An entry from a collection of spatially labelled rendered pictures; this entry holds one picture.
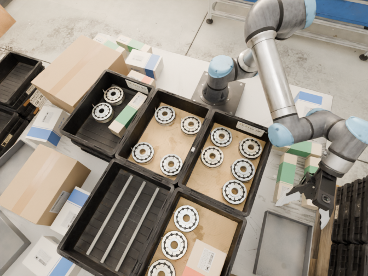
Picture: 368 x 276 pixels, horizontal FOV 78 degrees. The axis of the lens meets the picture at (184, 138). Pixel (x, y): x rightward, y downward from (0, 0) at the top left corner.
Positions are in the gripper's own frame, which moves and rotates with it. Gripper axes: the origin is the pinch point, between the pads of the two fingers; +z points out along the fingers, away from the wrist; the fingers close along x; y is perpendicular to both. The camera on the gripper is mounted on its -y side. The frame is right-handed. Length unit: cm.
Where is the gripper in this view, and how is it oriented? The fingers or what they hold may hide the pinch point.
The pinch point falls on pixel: (297, 219)
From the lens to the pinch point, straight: 86.7
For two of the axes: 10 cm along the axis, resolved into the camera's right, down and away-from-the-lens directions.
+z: -3.2, 8.6, 4.0
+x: -8.7, -4.3, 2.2
